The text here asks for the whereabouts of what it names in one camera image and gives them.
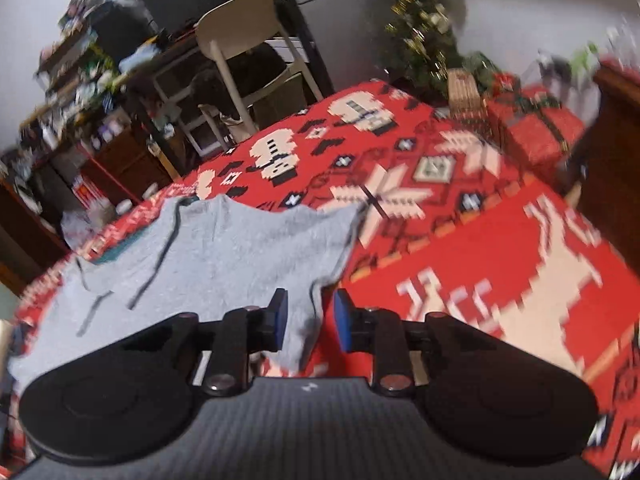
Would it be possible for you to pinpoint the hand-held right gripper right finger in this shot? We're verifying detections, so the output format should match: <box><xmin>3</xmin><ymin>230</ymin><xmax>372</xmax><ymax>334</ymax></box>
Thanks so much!
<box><xmin>333</xmin><ymin>289</ymin><xmax>493</xmax><ymax>395</ymax></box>

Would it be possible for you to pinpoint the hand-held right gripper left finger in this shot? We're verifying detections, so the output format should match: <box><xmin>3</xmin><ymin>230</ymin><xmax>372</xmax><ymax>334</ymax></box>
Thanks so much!
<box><xmin>122</xmin><ymin>287</ymin><xmax>290</xmax><ymax>396</ymax></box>

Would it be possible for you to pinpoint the grey sweater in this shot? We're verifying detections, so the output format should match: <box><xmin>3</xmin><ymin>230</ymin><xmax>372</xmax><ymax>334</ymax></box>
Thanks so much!
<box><xmin>7</xmin><ymin>195</ymin><xmax>368</xmax><ymax>396</ymax></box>

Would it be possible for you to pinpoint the red patterned blanket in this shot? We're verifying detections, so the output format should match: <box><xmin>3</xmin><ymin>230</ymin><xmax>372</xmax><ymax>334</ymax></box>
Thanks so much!
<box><xmin>10</xmin><ymin>80</ymin><xmax>640</xmax><ymax>480</ymax></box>

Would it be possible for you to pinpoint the white drawer unit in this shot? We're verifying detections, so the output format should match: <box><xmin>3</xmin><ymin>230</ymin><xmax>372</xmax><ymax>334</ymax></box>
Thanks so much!
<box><xmin>150</xmin><ymin>60</ymin><xmax>241</xmax><ymax>156</ymax></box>

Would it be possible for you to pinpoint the white plastic bag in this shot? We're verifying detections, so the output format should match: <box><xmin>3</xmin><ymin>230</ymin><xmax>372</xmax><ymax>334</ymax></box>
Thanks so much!
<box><xmin>60</xmin><ymin>205</ymin><xmax>108</xmax><ymax>251</ymax></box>

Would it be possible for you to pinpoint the brown wooden drawer cabinet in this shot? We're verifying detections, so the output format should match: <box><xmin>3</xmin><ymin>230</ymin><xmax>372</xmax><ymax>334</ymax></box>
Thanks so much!
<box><xmin>50</xmin><ymin>125</ymin><xmax>173</xmax><ymax>211</ymax></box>

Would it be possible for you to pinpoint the large red gift box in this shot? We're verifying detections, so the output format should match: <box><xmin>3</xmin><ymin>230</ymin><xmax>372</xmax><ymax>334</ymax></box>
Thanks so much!
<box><xmin>487</xmin><ymin>85</ymin><xmax>586</xmax><ymax>171</ymax></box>

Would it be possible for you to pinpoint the black desk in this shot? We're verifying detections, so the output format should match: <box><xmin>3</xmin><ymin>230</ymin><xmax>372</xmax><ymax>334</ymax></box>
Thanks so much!
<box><xmin>120</xmin><ymin>0</ymin><xmax>321</xmax><ymax>176</ymax></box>

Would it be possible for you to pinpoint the red gift box gold bow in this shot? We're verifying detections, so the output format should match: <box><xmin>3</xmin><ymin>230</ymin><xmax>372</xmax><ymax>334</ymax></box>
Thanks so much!
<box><xmin>492</xmin><ymin>72</ymin><xmax>521</xmax><ymax>96</ymax></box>

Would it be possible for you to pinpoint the green gift box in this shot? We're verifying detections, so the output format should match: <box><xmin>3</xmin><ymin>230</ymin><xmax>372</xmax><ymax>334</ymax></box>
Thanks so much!
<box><xmin>462</xmin><ymin>52</ymin><xmax>501</xmax><ymax>83</ymax></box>

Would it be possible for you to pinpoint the light blue folded cloth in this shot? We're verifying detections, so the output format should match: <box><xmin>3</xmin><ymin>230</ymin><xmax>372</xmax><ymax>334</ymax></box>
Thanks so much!
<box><xmin>120</xmin><ymin>42</ymin><xmax>161</xmax><ymax>73</ymax></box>

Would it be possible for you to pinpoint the beige plastic chair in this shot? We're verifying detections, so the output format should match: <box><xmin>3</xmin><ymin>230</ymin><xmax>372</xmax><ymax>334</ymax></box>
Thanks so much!
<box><xmin>195</xmin><ymin>0</ymin><xmax>323</xmax><ymax>146</ymax></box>

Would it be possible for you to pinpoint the small Christmas tree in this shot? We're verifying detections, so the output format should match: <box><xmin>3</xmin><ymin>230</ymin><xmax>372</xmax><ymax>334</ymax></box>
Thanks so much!
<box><xmin>385</xmin><ymin>0</ymin><xmax>466</xmax><ymax>93</ymax></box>

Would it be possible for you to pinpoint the grey refrigerator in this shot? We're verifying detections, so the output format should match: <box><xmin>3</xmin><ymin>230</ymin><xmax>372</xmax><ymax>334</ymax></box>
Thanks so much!
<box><xmin>272</xmin><ymin>0</ymin><xmax>418</xmax><ymax>91</ymax></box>

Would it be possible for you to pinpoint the wooden nightstand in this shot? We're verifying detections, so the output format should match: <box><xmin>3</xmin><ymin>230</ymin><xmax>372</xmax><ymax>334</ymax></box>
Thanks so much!
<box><xmin>570</xmin><ymin>60</ymin><xmax>640</xmax><ymax>256</ymax></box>

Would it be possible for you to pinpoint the black shelf rack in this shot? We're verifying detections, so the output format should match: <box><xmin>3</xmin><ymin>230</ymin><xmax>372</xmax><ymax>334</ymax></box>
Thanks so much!
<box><xmin>20</xmin><ymin>0</ymin><xmax>146</xmax><ymax>161</ymax></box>

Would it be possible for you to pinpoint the black computer tower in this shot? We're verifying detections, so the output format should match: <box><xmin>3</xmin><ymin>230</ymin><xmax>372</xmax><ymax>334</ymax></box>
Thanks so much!
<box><xmin>92</xmin><ymin>2</ymin><xmax>151</xmax><ymax>56</ymax></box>

